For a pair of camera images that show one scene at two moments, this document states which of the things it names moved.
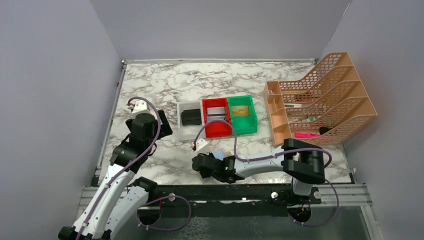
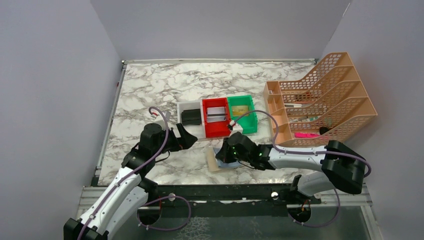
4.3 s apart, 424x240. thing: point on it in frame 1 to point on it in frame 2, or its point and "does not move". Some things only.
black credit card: [191, 117] does not move
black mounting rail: [271, 194] does not move
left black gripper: [165, 130] to [185, 141]
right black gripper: [210, 155] to [223, 154]
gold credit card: [240, 110] does not move
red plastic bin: [216, 129] does not move
